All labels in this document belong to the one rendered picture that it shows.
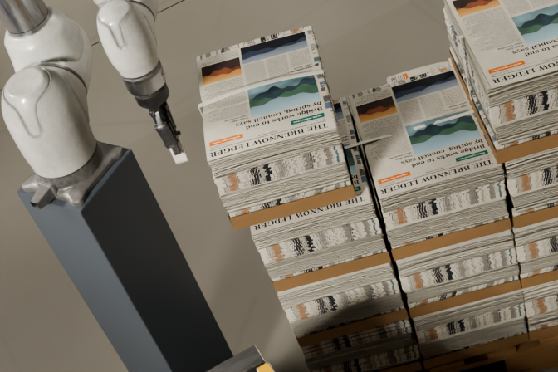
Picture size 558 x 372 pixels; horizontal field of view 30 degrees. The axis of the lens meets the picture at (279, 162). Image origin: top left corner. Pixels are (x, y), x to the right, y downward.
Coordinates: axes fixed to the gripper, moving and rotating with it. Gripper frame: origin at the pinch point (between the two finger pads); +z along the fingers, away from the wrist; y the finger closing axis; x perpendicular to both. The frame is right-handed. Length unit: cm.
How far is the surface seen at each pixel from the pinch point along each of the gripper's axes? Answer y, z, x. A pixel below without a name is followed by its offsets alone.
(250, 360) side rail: -51, 16, -7
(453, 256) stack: -19, 40, -55
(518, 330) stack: -19, 76, -67
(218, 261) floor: 51, 96, 15
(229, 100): 0.4, -9.5, -15.4
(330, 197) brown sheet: -17.6, 10.2, -31.4
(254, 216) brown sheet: -17.6, 9.7, -13.8
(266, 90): 0.4, -9.6, -23.9
